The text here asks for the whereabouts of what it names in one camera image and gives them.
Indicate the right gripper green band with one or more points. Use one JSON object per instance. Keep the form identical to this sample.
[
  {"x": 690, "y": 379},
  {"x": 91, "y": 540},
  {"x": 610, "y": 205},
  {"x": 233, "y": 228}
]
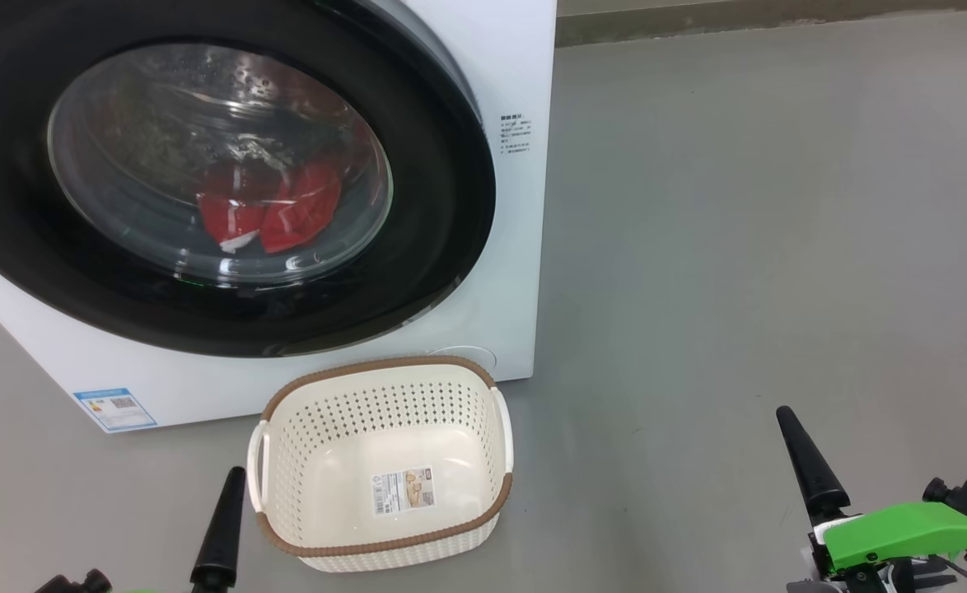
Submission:
[{"x": 903, "y": 531}]

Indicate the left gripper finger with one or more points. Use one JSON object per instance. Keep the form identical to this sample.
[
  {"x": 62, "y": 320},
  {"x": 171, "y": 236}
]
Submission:
[{"x": 220, "y": 535}]

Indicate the red and white garment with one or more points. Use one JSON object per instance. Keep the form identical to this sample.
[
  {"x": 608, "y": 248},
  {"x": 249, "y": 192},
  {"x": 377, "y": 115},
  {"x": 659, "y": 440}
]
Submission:
[{"x": 302, "y": 214}]

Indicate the round black glass washer door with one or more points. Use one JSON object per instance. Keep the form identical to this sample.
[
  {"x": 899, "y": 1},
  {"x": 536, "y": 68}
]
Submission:
[{"x": 442, "y": 206}]

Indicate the cream perforated basket brown rim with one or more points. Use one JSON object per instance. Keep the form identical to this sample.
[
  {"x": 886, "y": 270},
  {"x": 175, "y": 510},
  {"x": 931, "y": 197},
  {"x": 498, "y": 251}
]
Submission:
[{"x": 327, "y": 395}]

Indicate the printed product label sticker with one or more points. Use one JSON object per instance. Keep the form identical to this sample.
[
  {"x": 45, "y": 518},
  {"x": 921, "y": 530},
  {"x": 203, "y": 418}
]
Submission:
[{"x": 404, "y": 491}]

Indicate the white front-load washing machine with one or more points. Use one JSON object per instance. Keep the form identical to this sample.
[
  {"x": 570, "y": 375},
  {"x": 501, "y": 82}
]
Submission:
[{"x": 520, "y": 263}]

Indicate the blue energy label sticker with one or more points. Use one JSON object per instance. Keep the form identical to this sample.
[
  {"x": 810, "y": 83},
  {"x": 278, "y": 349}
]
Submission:
[{"x": 115, "y": 409}]

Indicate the round white filter cover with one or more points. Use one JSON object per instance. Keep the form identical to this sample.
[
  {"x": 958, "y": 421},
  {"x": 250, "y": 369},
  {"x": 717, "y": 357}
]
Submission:
[{"x": 475, "y": 356}]

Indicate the grey skirting board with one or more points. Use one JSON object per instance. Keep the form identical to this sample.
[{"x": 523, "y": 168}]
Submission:
[{"x": 780, "y": 21}]

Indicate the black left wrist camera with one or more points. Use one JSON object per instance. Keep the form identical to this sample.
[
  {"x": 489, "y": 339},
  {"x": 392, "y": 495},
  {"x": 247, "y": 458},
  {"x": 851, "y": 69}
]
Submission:
[{"x": 80, "y": 583}]

